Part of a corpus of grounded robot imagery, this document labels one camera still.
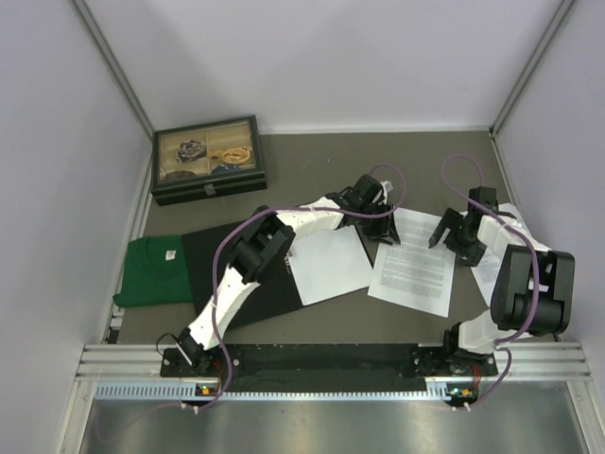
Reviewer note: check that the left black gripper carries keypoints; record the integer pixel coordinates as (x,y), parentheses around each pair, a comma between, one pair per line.
(383,230)

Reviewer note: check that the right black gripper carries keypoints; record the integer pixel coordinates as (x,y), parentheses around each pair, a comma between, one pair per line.
(465,254)

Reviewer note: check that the printed text paper sheet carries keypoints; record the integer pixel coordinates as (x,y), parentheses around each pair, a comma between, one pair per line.
(411,274)

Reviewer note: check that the white folder black inside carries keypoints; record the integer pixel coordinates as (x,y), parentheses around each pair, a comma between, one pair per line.
(277,297)

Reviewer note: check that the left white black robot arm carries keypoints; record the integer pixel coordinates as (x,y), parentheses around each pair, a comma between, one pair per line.
(246,258)

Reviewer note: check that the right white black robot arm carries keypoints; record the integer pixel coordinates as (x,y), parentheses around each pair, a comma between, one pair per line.
(533,289)

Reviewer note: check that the metal folder clip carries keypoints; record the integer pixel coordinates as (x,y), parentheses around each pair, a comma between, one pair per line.
(288,261)

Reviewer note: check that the printed white paper sheets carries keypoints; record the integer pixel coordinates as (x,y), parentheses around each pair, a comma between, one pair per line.
(486,271)

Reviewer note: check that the dark green glass-lid box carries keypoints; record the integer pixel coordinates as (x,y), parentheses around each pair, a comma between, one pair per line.
(205,161)

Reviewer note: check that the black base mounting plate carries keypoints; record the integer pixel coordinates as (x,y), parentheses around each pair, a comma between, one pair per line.
(404,360)

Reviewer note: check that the green folded t-shirt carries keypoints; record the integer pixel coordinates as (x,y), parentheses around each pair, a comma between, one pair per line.
(154,274)

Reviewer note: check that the aluminium rail frame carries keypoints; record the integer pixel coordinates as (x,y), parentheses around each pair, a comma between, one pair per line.
(531,361)

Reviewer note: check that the grey slotted cable duct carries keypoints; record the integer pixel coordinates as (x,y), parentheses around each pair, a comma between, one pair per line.
(194,392)

